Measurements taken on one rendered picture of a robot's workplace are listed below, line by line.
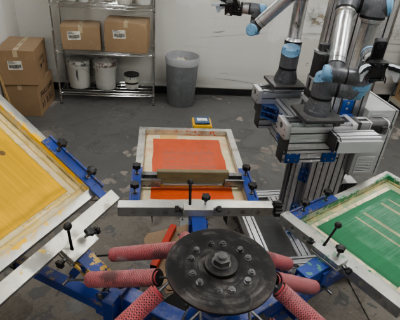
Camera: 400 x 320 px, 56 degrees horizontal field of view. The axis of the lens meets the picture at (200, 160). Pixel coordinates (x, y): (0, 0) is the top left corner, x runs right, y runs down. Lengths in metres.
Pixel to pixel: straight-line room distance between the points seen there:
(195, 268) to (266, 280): 0.19
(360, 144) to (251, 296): 1.38
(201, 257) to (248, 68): 4.72
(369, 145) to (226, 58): 3.59
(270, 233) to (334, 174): 0.63
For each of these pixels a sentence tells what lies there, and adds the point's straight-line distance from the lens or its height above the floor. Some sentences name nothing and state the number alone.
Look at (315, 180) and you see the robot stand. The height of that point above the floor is 0.71.
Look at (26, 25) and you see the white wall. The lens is 5.63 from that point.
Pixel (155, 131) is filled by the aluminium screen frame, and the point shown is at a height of 0.98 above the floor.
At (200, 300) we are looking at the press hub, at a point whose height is 1.31.
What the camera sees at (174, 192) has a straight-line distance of 1.88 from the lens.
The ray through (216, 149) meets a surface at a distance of 2.27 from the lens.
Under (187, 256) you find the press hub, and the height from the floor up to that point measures 1.31.
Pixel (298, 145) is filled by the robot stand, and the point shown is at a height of 1.09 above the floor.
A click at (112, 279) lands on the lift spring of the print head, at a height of 1.17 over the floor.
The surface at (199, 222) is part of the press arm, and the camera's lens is 1.58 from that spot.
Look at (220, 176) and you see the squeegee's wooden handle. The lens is 1.87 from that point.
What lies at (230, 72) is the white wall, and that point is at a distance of 5.59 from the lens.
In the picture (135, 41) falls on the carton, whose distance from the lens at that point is 4.90.
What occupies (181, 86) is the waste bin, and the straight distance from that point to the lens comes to 5.02.
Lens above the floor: 2.07
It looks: 31 degrees down
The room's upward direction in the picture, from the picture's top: 5 degrees clockwise
